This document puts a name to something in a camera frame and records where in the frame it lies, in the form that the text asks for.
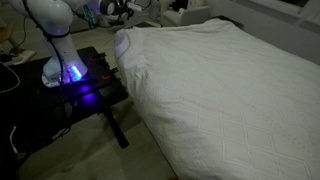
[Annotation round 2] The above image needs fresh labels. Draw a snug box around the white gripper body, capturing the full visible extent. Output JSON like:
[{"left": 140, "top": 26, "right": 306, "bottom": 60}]
[{"left": 117, "top": 0, "right": 143, "bottom": 14}]

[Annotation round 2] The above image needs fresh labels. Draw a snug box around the white duvet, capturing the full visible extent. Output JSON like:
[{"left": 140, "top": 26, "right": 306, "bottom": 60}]
[{"left": 114, "top": 19, "right": 320, "bottom": 180}]

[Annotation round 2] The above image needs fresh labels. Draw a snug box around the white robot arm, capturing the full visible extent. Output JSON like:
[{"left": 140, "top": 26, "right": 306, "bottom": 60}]
[{"left": 8, "top": 0, "right": 145, "bottom": 88}]

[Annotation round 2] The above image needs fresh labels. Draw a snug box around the white armchair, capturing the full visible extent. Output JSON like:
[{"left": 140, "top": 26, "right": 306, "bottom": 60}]
[{"left": 160, "top": 0, "right": 210, "bottom": 27}]

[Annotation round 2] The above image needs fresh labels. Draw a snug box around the black table clamp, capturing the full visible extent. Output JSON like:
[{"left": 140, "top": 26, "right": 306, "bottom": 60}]
[{"left": 89, "top": 53, "right": 118, "bottom": 81}]

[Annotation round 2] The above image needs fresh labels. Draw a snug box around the black robot table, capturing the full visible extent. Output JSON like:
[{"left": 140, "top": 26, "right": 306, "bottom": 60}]
[{"left": 1, "top": 47, "right": 128, "bottom": 154}]

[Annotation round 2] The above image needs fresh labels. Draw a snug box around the white cable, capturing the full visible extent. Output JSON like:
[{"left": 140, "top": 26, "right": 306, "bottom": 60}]
[{"left": 0, "top": 61, "right": 22, "bottom": 95}]

